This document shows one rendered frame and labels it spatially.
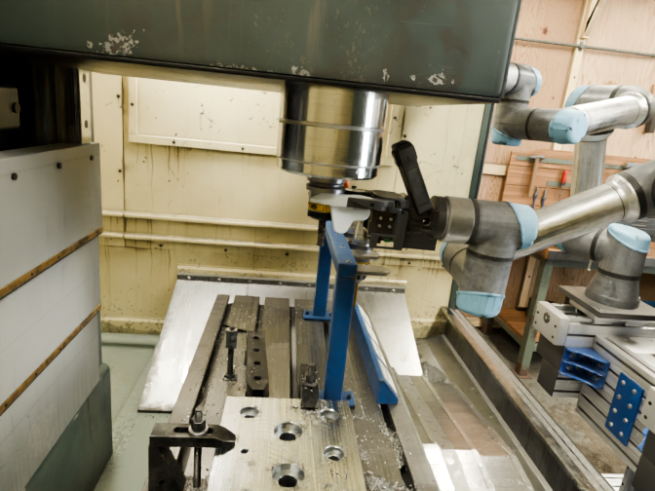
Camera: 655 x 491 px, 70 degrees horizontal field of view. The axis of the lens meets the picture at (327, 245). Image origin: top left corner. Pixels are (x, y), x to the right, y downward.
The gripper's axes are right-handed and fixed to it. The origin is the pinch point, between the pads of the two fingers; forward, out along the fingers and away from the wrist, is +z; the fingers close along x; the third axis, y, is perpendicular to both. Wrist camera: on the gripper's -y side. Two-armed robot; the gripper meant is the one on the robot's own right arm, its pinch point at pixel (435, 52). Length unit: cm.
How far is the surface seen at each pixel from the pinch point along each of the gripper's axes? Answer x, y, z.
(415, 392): 10, 93, -23
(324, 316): 33, 74, -3
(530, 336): 68, 137, -193
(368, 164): -22.7, 20.8, 33.3
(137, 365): 83, 107, 40
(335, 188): -17.7, 25.1, 34.9
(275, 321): 37, 76, 11
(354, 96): -22.5, 12.0, 37.0
